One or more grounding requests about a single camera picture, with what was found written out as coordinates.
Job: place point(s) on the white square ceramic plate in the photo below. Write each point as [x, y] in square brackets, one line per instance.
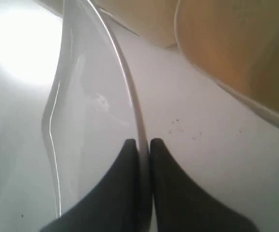
[91, 110]

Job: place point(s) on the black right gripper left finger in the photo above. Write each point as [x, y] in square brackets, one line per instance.
[112, 205]

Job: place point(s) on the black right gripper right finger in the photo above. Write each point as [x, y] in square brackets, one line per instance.
[181, 205]

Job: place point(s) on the cream bin square mark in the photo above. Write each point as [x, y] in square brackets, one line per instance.
[235, 42]

